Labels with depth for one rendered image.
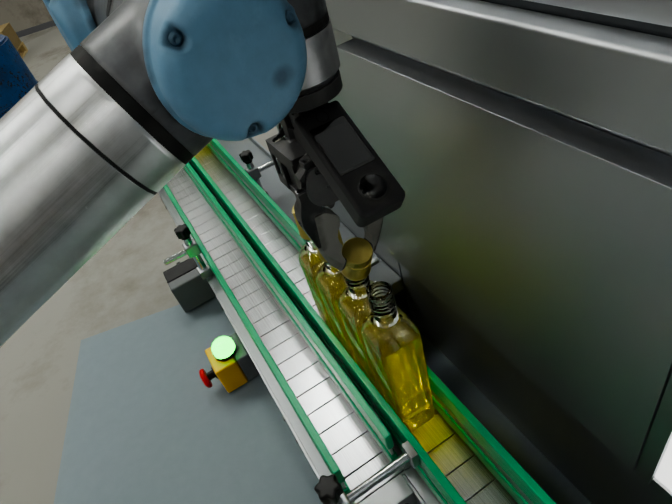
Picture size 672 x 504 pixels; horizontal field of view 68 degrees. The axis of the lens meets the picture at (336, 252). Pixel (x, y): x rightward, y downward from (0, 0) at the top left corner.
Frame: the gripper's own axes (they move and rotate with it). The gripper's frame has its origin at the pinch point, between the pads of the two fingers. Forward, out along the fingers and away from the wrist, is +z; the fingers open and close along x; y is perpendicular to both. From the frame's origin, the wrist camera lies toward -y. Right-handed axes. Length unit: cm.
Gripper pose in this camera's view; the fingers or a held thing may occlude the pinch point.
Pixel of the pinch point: (357, 254)
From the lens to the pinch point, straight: 55.9
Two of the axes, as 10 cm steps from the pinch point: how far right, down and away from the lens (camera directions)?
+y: -5.0, -4.9, 7.1
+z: 2.3, 7.2, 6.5
